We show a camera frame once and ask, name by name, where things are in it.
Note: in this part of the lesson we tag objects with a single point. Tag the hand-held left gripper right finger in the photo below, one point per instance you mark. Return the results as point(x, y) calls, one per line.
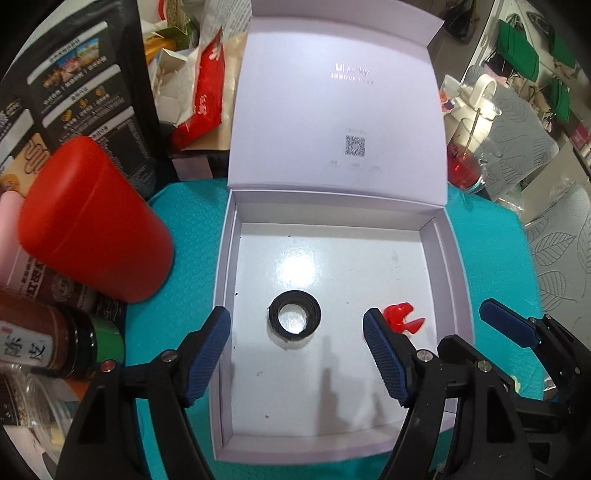
point(388, 360)

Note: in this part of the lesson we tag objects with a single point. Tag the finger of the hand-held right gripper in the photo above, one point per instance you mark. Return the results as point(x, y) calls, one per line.
point(508, 323)

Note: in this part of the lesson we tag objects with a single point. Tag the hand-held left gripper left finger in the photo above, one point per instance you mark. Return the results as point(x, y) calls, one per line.
point(207, 355)

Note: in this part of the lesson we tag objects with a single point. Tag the white gift box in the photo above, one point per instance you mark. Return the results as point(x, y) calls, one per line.
point(346, 138)

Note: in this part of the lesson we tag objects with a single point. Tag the grey leaf-patterned sofa cover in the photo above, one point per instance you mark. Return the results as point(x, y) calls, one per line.
point(554, 258)

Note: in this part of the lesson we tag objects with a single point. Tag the teal table mat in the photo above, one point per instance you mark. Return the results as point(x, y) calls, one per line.
point(194, 240)

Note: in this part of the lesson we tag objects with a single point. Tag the glass mug with red drink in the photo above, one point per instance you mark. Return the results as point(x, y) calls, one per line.
point(464, 170)

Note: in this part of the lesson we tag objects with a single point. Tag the group of spice jars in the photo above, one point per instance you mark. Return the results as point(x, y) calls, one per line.
point(41, 327)

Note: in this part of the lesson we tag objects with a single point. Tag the red canister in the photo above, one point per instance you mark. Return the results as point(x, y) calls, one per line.
point(92, 217)

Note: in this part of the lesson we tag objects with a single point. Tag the green tote bag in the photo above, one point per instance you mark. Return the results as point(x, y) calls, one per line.
point(519, 50)
point(563, 92)

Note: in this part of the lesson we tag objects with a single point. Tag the white kettle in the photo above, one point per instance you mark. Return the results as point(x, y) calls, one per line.
point(485, 85)

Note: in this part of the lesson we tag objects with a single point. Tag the red packet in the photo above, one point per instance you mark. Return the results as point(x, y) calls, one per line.
point(203, 101)

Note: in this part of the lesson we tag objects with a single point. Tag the black snack bag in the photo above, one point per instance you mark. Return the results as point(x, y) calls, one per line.
point(92, 92)

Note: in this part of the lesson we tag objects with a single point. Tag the white plastic bag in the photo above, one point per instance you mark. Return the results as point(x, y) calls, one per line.
point(180, 69)

